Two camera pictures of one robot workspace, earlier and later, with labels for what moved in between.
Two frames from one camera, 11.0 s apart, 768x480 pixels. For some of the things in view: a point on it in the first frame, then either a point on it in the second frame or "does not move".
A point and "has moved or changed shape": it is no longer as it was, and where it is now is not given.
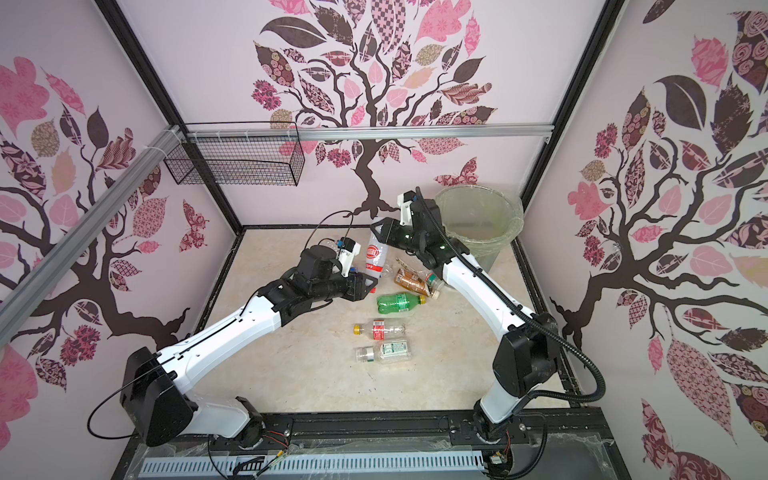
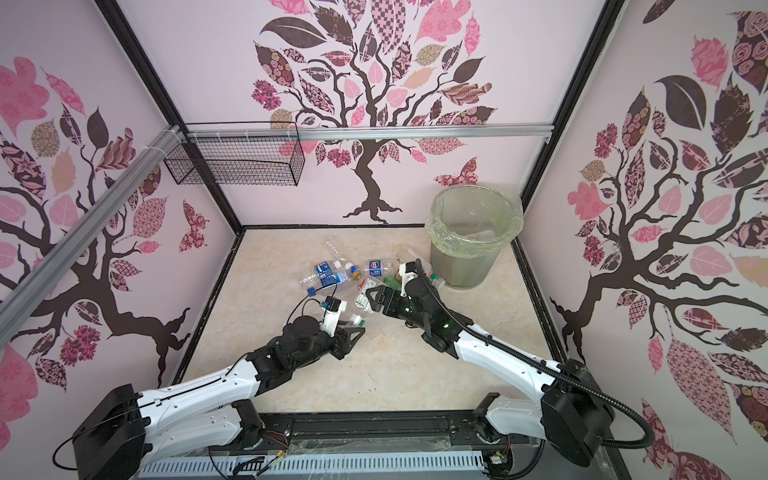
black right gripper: [391, 230] → [387, 293]
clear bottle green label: [384, 352] has moved or changed shape
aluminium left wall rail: [16, 304] does not move
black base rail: [410, 429] does not move
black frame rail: [605, 22] does not move
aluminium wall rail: [367, 132] does not move
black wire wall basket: [241, 153] does not move
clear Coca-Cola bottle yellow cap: [381, 329] → [357, 320]
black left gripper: [357, 289] → [344, 337]
